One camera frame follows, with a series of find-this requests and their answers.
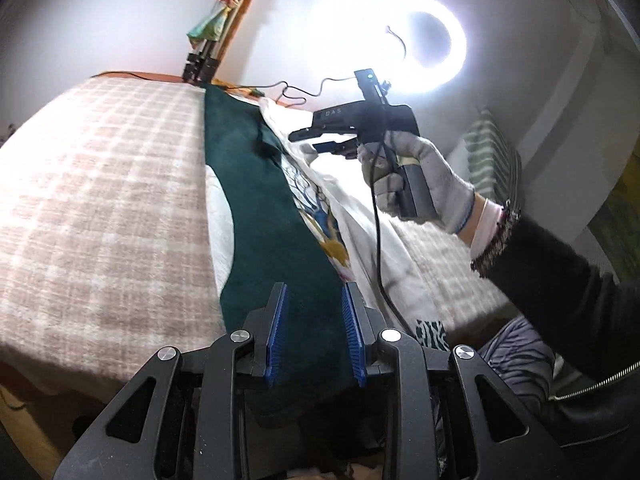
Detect white ring light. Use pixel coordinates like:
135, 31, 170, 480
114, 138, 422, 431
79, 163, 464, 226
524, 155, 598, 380
350, 0, 469, 97

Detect green yellow panel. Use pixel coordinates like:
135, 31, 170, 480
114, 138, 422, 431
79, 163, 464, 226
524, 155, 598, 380
586, 167, 640, 282

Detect person's right hand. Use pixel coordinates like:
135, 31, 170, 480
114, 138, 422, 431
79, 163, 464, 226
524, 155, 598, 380
357, 132, 476, 235

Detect dark green garment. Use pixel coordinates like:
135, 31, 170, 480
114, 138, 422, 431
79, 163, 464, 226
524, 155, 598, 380
204, 84, 373, 417

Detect zebra print cloth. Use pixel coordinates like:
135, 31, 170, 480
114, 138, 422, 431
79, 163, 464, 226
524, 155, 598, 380
415, 318, 451, 359

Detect brown wooden plank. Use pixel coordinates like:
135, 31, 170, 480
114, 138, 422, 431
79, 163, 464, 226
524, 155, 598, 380
217, 0, 264, 82

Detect orange bed sheet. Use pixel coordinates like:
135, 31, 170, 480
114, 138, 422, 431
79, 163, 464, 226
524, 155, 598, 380
92, 70, 208, 92

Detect folded silver tripod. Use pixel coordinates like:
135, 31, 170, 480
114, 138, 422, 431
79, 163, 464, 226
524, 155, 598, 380
182, 0, 261, 84

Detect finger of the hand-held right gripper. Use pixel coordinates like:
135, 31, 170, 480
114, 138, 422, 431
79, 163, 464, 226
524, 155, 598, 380
312, 139, 362, 160
288, 127, 353, 144

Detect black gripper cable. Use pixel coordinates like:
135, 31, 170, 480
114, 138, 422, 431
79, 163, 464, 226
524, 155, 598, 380
367, 144, 417, 334

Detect green striped pillow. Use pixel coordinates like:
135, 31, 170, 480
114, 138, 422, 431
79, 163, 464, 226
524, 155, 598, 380
462, 109, 524, 202

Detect person's black jacket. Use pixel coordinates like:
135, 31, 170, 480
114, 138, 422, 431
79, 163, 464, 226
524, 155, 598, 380
545, 350, 640, 480

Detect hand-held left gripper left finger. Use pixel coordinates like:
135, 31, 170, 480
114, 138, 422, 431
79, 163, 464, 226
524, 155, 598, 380
52, 282, 290, 480

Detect person's right forearm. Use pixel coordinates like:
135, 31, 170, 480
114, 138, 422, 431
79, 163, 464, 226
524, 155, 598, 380
455, 194, 640, 381

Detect black ring light cable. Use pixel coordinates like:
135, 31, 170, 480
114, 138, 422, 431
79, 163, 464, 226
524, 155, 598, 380
269, 76, 362, 107

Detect white printed garment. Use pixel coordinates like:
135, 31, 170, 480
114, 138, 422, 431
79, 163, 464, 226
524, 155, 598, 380
257, 97, 437, 332

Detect person's striped pants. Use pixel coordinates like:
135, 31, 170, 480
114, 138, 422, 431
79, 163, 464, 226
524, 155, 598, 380
434, 316, 557, 480

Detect yellow green cloth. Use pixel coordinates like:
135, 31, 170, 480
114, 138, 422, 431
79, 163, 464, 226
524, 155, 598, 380
214, 79, 267, 99

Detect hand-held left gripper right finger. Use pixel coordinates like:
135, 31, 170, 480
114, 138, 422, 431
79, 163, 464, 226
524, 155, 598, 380
341, 282, 566, 480

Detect wooden bed frame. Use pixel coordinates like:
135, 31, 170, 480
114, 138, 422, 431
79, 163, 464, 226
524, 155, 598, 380
0, 380, 92, 480

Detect beige plaid blanket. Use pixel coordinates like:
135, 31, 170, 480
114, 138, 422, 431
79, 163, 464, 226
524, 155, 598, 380
0, 72, 517, 402

